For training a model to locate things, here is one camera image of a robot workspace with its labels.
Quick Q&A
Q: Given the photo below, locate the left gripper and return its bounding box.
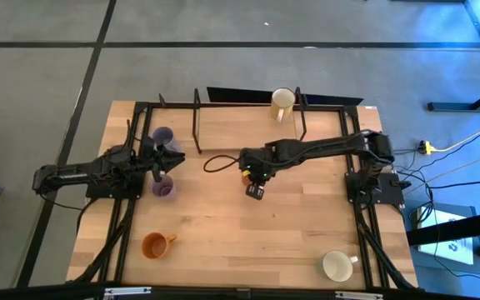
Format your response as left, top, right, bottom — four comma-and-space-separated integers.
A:
137, 136, 186, 184

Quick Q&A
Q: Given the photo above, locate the lavender blue coffee mug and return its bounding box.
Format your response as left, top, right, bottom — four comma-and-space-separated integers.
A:
151, 126, 182, 153

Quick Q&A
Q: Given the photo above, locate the mauve purple coffee mug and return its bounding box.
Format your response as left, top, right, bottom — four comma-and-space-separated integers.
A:
148, 173, 178, 201

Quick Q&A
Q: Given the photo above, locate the orange coffee mug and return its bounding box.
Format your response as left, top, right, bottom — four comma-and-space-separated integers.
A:
141, 231, 178, 260

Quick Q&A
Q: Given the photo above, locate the yellow coffee mug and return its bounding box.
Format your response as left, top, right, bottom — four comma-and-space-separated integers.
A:
269, 87, 298, 123

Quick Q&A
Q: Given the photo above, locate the teal coffee mug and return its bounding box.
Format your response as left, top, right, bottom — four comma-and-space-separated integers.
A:
321, 249, 359, 283

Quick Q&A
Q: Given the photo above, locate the black flat panel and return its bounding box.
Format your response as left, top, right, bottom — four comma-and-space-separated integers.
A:
206, 86, 365, 107

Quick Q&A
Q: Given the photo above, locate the black table edge bar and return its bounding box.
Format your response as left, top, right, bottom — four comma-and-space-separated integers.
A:
0, 282, 480, 300

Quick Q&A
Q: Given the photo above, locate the white box with logo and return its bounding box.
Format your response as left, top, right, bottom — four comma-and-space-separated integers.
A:
416, 203, 478, 267

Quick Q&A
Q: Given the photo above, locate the black stand crossbar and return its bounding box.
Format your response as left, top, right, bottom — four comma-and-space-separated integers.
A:
405, 207, 480, 248

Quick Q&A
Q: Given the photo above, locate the black T-shaped stand foot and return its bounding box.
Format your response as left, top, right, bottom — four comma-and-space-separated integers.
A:
426, 80, 480, 113

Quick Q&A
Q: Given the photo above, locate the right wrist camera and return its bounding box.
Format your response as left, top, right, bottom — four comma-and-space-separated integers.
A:
243, 162, 271, 184

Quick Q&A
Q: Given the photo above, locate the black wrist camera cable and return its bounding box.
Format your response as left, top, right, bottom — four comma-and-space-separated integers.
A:
202, 154, 243, 174

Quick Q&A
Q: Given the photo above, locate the wooden shelf with black frame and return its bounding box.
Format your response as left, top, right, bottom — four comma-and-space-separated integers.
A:
192, 86, 308, 155

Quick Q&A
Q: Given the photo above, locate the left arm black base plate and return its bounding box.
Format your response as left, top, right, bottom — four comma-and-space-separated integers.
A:
85, 168, 146, 200

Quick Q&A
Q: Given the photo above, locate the black aluminium table frame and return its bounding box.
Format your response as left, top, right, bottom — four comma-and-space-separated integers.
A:
69, 93, 418, 291

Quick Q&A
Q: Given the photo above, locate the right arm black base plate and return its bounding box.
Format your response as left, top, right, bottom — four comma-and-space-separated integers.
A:
344, 171, 406, 207

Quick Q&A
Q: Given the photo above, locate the silver metal bracket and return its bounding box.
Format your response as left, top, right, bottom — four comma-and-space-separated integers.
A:
334, 290, 385, 300
102, 286, 153, 298

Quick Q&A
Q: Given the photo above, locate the yellow floor cable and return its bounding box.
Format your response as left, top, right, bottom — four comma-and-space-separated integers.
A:
430, 127, 480, 153

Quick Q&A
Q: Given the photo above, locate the black floor cable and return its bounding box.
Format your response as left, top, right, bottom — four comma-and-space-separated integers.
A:
406, 177, 480, 197

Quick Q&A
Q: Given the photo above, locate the beige floor cable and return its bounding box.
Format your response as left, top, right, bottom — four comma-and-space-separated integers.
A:
429, 143, 480, 187

